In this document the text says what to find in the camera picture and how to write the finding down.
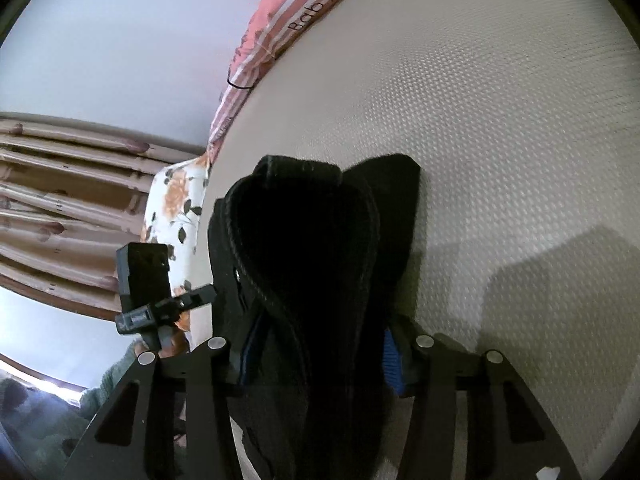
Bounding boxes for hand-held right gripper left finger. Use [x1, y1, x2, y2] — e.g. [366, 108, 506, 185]
[62, 327, 262, 480]

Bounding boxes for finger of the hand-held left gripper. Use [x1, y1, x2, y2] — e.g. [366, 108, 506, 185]
[179, 285, 219, 312]

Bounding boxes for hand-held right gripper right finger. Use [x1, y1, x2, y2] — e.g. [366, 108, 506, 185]
[382, 327, 583, 480]

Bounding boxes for black pants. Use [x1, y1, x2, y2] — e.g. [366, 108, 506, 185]
[207, 152, 423, 480]

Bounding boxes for person's left forearm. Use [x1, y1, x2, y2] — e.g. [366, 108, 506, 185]
[77, 342, 148, 423]

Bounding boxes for person's left hand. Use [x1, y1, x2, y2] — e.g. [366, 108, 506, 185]
[134, 327, 192, 360]

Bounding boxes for white floral pillow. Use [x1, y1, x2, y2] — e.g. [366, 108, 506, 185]
[140, 157, 211, 333]

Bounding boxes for beige textured bed mattress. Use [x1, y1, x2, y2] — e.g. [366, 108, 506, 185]
[186, 0, 640, 480]

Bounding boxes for pink tree-print blanket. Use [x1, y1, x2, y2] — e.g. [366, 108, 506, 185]
[207, 0, 396, 153]

